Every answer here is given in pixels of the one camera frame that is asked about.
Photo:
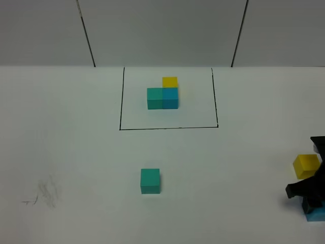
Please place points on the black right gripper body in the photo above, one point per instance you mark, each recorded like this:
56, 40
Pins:
312, 187

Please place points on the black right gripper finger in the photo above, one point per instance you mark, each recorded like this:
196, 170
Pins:
309, 204

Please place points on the loose green cube block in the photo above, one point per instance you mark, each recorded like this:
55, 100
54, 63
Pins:
150, 181

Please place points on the template blue cube block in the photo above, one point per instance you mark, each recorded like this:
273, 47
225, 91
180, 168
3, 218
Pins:
170, 98

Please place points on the template yellow cube block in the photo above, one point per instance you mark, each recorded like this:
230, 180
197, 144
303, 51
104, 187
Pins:
170, 82

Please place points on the template green cube block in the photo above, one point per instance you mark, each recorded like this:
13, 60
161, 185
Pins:
154, 98

